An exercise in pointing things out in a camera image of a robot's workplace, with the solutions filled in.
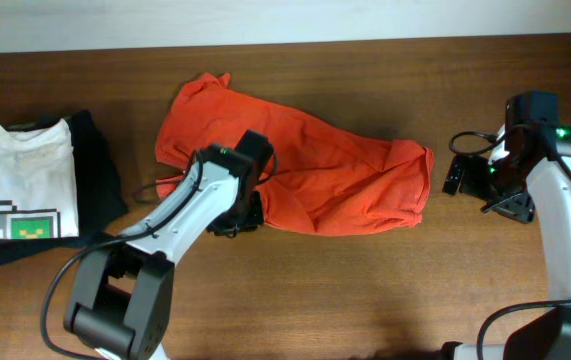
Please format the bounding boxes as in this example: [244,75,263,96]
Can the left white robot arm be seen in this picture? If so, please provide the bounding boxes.
[63,141,273,359]

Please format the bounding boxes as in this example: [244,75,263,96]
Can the folded white pixel-print t-shirt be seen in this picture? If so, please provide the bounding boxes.
[0,119,79,241]

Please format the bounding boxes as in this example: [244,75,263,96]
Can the orange red t-shirt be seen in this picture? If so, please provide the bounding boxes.
[155,73,434,236]

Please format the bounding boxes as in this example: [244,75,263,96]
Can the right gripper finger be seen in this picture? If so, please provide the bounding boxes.
[480,192,535,223]
[442,155,465,195]

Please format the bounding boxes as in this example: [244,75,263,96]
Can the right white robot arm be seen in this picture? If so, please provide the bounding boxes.
[442,125,571,359]

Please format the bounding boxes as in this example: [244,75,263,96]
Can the folded black garment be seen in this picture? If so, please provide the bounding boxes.
[0,110,127,266]

